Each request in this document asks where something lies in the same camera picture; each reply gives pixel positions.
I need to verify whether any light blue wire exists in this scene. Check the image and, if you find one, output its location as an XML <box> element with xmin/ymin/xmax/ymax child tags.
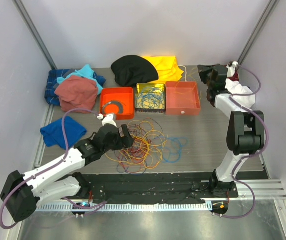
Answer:
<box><xmin>135</xmin><ymin>86</ymin><xmax>188</xmax><ymax>164</ymax></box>

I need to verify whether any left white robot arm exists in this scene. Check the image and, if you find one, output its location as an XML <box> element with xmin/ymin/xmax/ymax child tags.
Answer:
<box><xmin>0</xmin><ymin>124</ymin><xmax>134</xmax><ymax>225</ymax></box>

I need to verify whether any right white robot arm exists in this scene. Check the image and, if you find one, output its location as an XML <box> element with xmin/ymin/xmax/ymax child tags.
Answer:
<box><xmin>197</xmin><ymin>61</ymin><xmax>267</xmax><ymax>197</ymax></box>

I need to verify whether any dark red cloth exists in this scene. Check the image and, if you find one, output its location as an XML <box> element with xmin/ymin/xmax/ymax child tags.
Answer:
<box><xmin>229</xmin><ymin>72</ymin><xmax>239</xmax><ymax>82</ymax></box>

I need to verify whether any white cloth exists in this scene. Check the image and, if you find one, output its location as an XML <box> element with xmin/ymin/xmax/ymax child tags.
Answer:
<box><xmin>225</xmin><ymin>78</ymin><xmax>255</xmax><ymax>108</ymax></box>

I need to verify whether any salmon pink drawer box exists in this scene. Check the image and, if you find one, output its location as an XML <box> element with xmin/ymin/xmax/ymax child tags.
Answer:
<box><xmin>165</xmin><ymin>81</ymin><xmax>201</xmax><ymax>116</ymax></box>

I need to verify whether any orange plastic box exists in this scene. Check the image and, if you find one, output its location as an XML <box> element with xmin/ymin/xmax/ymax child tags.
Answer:
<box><xmin>99</xmin><ymin>87</ymin><xmax>135</xmax><ymax>120</ymax></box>

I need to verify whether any yellow cloth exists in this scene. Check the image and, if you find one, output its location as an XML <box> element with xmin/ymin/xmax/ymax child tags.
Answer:
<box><xmin>142</xmin><ymin>56</ymin><xmax>184</xmax><ymax>84</ymax></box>

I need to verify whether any gold metal tin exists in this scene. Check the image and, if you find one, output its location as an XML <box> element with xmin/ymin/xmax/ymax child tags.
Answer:
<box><xmin>134</xmin><ymin>83</ymin><xmax>166</xmax><ymax>114</ymax></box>

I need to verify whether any royal blue cloth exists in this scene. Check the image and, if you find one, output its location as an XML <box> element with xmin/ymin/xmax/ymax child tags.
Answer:
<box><xmin>40</xmin><ymin>116</ymin><xmax>87</xmax><ymax>149</ymax></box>

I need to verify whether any salmon red cloth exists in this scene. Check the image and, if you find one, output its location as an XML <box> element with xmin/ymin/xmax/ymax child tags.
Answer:
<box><xmin>54</xmin><ymin>75</ymin><xmax>98</xmax><ymax>114</ymax></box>

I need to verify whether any light blue cloth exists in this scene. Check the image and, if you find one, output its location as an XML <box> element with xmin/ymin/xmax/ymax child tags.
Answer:
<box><xmin>56</xmin><ymin>64</ymin><xmax>106</xmax><ymax>95</ymax></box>

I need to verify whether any black cloth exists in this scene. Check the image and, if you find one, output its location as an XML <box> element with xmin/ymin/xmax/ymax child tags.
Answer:
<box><xmin>110</xmin><ymin>55</ymin><xmax>159</xmax><ymax>87</ymax></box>

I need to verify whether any blue plaid cloth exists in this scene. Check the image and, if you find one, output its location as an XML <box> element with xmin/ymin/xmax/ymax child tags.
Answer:
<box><xmin>44</xmin><ymin>69</ymin><xmax>73</xmax><ymax>106</ymax></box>

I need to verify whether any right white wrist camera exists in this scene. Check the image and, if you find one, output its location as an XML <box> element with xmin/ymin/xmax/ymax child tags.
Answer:
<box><xmin>226</xmin><ymin>61</ymin><xmax>239</xmax><ymax>79</ymax></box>

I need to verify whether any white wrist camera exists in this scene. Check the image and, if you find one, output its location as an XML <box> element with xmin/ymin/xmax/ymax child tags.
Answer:
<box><xmin>97</xmin><ymin>113</ymin><xmax>117</xmax><ymax>127</ymax></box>
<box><xmin>226</xmin><ymin>61</ymin><xmax>239</xmax><ymax>79</ymax></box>

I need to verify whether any red wire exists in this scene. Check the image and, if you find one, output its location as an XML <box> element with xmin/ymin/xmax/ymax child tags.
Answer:
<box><xmin>119</xmin><ymin>129</ymin><xmax>156</xmax><ymax>166</ymax></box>

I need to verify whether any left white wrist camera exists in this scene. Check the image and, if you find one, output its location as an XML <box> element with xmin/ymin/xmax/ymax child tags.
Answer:
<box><xmin>97</xmin><ymin>113</ymin><xmax>117</xmax><ymax>127</ymax></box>

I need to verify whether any orange wire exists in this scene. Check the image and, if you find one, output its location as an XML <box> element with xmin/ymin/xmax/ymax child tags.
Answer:
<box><xmin>117</xmin><ymin>119</ymin><xmax>166</xmax><ymax>171</ymax></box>

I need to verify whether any dark blue wire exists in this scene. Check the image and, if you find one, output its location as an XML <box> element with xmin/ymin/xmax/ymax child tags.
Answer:
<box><xmin>115</xmin><ymin>149</ymin><xmax>148</xmax><ymax>175</ymax></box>

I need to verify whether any white cord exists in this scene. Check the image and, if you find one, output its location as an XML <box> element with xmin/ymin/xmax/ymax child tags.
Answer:
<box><xmin>177</xmin><ymin>65</ymin><xmax>189</xmax><ymax>83</ymax></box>

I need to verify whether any grey wire coil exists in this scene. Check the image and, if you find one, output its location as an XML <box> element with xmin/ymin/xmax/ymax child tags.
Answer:
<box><xmin>102</xmin><ymin>99</ymin><xmax>125</xmax><ymax>115</ymax></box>

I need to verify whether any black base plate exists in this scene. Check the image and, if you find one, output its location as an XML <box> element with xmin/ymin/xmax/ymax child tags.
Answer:
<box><xmin>66</xmin><ymin>172</ymin><xmax>239</xmax><ymax>205</ymax></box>

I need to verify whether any white slotted cable duct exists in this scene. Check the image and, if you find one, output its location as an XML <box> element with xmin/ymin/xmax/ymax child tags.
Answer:
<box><xmin>36</xmin><ymin>201</ymin><xmax>212</xmax><ymax>213</ymax></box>

